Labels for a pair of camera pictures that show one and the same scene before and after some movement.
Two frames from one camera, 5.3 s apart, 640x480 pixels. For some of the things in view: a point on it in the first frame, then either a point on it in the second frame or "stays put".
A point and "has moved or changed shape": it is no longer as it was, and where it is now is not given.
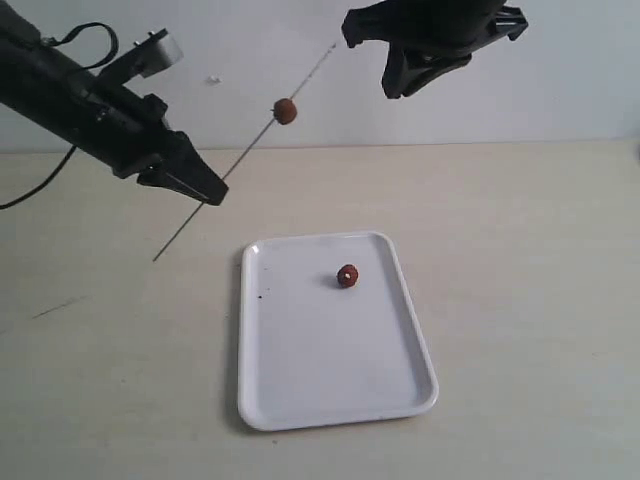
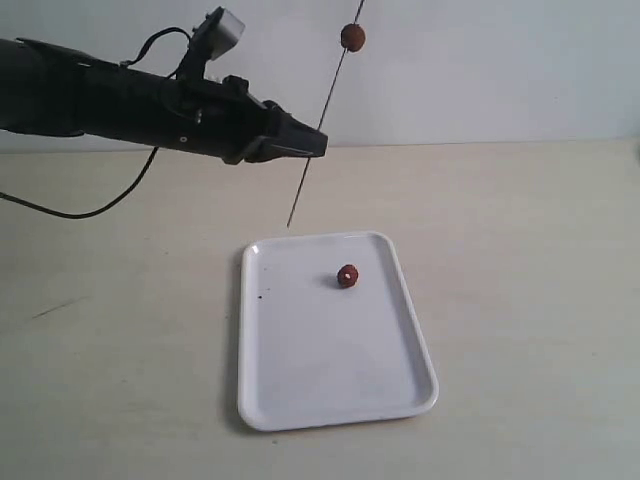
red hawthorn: (285, 111) has moved or changed shape
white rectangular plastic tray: (312, 351) stays put
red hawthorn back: (347, 276) stays put
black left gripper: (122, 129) to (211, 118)
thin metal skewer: (270, 123) to (324, 117)
